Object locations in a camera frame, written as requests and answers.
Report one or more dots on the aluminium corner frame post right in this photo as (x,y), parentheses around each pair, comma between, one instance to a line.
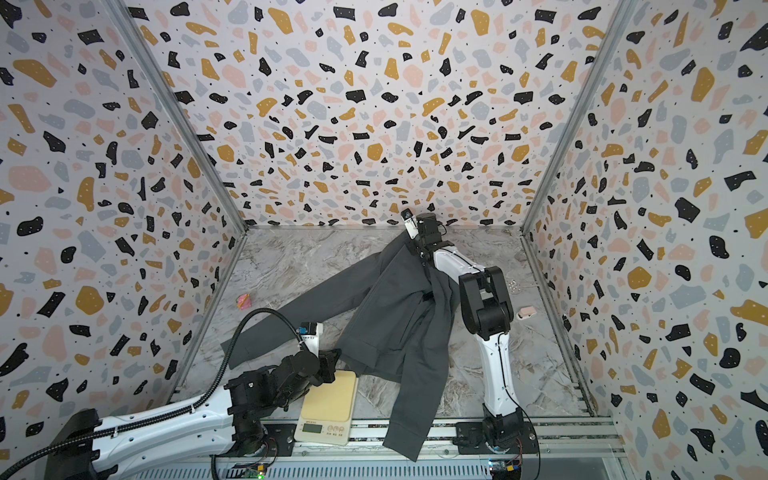
(616,26)

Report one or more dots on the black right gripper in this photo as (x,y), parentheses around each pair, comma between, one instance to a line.
(424,241)

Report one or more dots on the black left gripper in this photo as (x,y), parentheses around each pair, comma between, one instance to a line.
(328,363)

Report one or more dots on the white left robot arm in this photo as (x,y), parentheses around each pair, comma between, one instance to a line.
(227,423)

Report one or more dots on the grey zip-up jacket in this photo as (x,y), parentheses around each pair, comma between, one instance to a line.
(402,318)

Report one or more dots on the cream kitchen scale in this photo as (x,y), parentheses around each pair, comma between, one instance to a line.
(327,411)

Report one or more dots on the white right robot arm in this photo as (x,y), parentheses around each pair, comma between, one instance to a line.
(487,313)

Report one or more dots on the aluminium corner frame post left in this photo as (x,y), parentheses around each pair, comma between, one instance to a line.
(120,16)

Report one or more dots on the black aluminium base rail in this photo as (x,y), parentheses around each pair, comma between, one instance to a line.
(553,437)

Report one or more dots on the small pink white toy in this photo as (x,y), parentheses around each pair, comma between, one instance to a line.
(526,312)

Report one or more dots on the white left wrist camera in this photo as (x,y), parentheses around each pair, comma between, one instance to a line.
(311,333)

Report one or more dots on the aluminium corner frame post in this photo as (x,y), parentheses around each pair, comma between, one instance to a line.
(120,16)
(616,26)

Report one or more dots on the pink yellow flower toy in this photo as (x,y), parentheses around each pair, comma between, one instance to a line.
(244,302)

